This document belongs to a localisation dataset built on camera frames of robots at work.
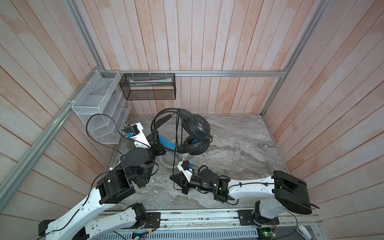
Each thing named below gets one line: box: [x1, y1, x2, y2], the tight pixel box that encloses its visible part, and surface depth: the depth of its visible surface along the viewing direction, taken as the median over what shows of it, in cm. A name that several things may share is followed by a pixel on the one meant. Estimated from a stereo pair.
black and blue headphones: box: [152, 108, 213, 156], surface depth 50 cm
